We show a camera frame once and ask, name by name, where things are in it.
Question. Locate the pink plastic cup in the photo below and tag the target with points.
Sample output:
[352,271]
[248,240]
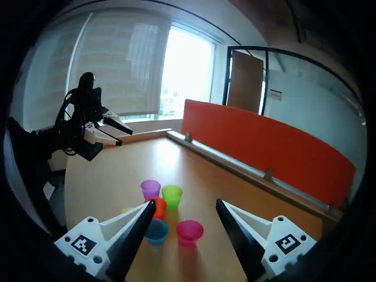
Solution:
[189,233]

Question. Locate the person's left forearm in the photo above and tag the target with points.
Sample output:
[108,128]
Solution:
[29,141]

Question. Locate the purple plastic cup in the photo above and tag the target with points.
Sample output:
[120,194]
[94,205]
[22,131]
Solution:
[150,189]

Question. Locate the blue plastic cup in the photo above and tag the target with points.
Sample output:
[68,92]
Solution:
[157,233]

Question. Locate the yellow plastic cup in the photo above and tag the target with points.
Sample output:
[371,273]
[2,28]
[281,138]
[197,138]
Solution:
[127,210]

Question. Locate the green plastic cup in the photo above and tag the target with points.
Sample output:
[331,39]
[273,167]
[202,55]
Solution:
[172,198]

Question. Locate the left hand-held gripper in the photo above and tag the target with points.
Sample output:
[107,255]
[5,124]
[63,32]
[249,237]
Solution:
[79,111]

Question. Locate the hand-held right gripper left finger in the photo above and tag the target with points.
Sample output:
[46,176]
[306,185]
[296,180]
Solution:
[88,235]

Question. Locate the red desk screen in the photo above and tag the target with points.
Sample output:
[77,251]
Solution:
[264,144]

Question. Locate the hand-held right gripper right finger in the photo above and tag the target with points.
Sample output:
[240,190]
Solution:
[264,232]

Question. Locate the orange plastic cup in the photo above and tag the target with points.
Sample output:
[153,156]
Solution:
[161,207]

